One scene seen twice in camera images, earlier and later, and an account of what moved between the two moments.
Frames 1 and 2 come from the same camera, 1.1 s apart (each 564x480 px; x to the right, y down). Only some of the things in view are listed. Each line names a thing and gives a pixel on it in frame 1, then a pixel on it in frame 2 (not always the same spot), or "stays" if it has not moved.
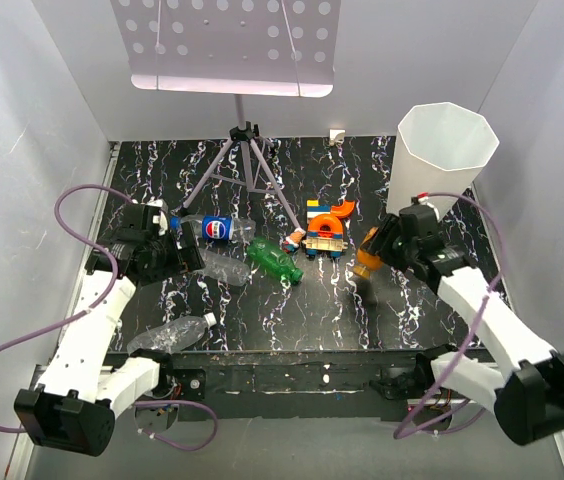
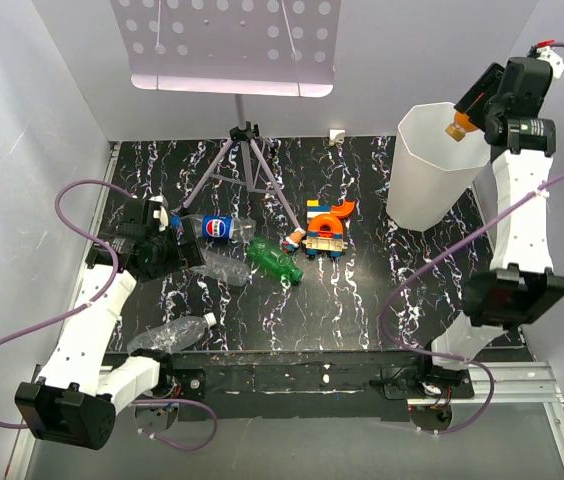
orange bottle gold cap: (367, 261) -> (461, 125)
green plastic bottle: (261, 251) stays
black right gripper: (390, 227) -> (485, 83)
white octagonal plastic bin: (440, 148) stays
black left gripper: (182, 259) stays
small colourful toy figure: (293, 241) stays
